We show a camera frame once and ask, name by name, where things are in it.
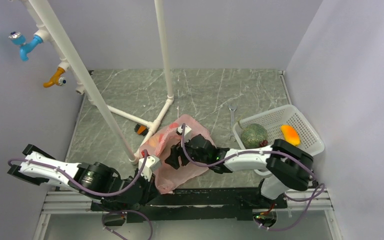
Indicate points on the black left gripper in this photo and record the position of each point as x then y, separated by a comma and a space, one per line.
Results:
151, 188

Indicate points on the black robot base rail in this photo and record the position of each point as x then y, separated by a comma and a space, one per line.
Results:
239, 203

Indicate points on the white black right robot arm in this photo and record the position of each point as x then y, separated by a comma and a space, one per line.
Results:
289, 167

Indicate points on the silver open-end wrench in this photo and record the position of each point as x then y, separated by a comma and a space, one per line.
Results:
232, 108

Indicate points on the fake green avocado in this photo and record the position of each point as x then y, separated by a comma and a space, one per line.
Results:
252, 135

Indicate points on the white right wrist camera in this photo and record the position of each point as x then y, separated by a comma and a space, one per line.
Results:
184, 131

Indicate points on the pink plastic bag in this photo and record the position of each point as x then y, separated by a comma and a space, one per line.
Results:
174, 171

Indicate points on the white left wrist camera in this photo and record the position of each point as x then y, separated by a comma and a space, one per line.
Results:
148, 164

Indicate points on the fake purple grape bunch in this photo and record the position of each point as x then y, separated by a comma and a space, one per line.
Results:
263, 143

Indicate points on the white PVC pipe frame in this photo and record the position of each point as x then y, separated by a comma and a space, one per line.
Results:
51, 30

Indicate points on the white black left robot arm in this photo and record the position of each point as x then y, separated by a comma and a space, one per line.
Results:
97, 181

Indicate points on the blue plastic faucet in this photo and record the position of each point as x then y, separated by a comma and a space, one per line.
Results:
24, 47

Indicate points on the fake orange carrot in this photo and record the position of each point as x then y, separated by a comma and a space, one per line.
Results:
290, 135

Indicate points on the orange plastic faucet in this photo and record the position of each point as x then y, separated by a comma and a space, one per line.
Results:
56, 79

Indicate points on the orange black brush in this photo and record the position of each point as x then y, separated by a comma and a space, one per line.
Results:
141, 130

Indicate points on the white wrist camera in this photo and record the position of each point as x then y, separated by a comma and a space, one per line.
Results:
148, 164
184, 131

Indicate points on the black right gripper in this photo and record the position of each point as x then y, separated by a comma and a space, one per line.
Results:
173, 159

